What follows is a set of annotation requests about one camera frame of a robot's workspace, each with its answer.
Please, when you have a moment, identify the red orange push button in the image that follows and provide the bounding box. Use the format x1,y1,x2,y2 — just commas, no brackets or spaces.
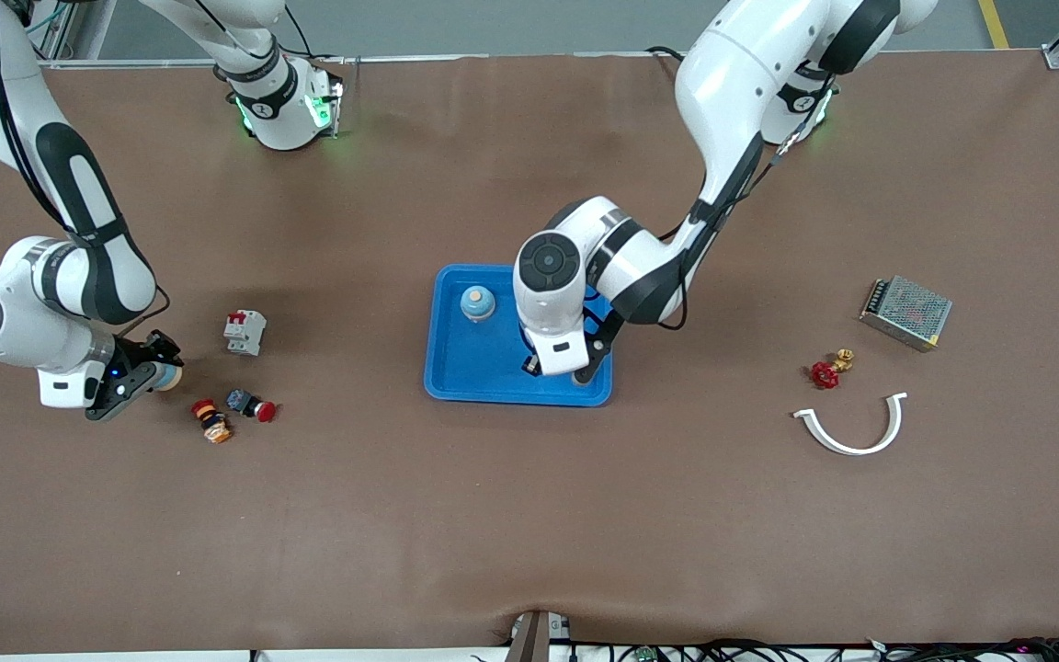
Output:
190,398,234,445

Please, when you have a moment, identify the white red circuit breaker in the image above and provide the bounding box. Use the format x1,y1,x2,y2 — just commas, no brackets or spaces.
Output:
223,310,268,357

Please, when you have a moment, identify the red emergency stop button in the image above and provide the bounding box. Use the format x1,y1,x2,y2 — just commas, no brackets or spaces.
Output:
225,389,278,423

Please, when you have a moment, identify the blue plastic tray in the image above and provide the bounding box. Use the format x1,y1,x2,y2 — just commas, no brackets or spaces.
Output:
424,265,615,407

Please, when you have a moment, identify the metal mesh power supply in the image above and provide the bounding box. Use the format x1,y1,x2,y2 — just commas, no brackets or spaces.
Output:
859,275,953,352

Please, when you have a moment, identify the red handle brass valve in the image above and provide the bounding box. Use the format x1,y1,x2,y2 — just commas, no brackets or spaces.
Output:
811,348,856,390

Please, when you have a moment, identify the white half-ring pipe clamp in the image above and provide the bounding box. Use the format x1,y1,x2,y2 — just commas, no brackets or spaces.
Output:
792,393,909,457

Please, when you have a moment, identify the black right base cable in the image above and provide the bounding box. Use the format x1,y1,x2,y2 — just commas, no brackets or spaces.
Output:
279,7,347,67

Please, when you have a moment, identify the black cables bundle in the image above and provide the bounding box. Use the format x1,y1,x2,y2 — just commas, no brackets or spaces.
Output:
470,637,1059,662

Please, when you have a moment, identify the green cable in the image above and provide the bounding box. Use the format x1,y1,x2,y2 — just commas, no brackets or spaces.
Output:
26,0,76,36

